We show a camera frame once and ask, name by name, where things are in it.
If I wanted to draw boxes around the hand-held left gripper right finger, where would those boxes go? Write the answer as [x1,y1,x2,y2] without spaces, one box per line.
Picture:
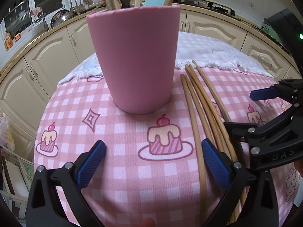
[201,139,280,227]

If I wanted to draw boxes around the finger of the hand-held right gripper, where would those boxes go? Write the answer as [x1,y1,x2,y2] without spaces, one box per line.
[224,103,303,169]
[250,79,303,105]

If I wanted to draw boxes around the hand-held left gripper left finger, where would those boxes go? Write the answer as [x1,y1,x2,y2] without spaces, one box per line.
[26,140,107,227]

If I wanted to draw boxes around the bundle of wooden chopsticks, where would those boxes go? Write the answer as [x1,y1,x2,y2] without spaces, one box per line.
[180,60,249,226]

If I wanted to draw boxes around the pink cup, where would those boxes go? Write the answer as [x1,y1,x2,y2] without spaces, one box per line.
[86,5,181,114]

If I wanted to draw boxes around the person's right hand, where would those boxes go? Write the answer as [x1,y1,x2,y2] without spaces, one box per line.
[294,159,303,178]

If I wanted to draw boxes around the pink checkered tablecloth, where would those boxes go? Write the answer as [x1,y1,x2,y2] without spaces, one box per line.
[33,65,299,227]

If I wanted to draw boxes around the white fringed cloth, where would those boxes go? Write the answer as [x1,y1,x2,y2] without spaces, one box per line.
[57,31,273,86]

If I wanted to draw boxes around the clear plastic bag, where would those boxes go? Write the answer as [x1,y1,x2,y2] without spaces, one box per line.
[0,113,15,152]

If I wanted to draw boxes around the black gas stove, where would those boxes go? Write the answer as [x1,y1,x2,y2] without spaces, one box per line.
[174,0,236,17]

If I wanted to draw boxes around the orange packet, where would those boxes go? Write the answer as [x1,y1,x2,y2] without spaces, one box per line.
[4,32,14,51]

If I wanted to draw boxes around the steel colander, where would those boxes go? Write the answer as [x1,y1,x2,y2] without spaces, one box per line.
[50,9,77,28]

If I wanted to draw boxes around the metal faucet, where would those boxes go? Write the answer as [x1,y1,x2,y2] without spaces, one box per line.
[30,7,49,33]

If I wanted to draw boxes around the hanging metal ladles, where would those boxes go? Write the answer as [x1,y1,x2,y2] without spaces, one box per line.
[69,0,94,14]

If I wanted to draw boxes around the white shelf frame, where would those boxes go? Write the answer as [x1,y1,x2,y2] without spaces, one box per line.
[0,144,35,219]

